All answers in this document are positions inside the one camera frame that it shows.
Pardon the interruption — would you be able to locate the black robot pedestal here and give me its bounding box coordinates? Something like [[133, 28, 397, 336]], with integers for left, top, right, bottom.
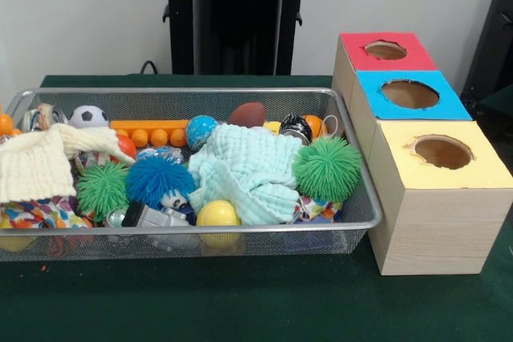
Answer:
[[154, 0, 324, 77]]

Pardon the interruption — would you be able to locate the shallow clear mesh bin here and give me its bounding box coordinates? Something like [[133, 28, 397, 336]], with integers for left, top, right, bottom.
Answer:
[[0, 87, 384, 263]]

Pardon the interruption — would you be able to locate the black upright panel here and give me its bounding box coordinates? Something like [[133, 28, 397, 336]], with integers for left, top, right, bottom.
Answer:
[[460, 0, 513, 99]]

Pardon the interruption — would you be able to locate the cream ribbed cloth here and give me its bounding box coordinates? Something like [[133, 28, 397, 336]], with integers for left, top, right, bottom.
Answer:
[[0, 123, 136, 203]]

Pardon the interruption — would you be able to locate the clear packet with blue print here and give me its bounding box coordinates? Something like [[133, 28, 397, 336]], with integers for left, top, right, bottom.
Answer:
[[135, 147, 184, 165]]

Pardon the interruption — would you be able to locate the wooden box with three holes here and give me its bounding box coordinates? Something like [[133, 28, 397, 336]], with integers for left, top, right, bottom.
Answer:
[[330, 31, 513, 277]]

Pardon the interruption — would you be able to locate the plain yellow ball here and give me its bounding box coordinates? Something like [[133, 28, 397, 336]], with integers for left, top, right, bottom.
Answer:
[[196, 200, 241, 247]]

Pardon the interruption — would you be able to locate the colourful globe ball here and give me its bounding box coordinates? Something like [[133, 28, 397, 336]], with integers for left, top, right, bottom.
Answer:
[[185, 115, 220, 151]]

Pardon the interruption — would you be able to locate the small brown football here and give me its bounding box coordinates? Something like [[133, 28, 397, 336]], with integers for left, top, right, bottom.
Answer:
[[228, 102, 267, 127]]

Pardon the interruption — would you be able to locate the blue spiky toy with face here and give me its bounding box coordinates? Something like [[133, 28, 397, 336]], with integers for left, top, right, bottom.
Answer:
[[126, 155, 197, 213]]

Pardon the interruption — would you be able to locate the small soccer ball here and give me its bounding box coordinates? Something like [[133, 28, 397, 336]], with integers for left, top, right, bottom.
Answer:
[[68, 106, 110, 129]]

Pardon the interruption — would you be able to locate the long orange block with holes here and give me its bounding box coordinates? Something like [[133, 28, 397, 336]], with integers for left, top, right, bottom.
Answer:
[[110, 119, 191, 148]]

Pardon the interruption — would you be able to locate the large green spiky ball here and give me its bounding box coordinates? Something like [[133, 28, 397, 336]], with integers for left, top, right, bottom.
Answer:
[[75, 161, 131, 223]]

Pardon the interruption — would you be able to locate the mint ribbed cloth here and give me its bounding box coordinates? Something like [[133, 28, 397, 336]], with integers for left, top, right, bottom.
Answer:
[[187, 123, 305, 226]]

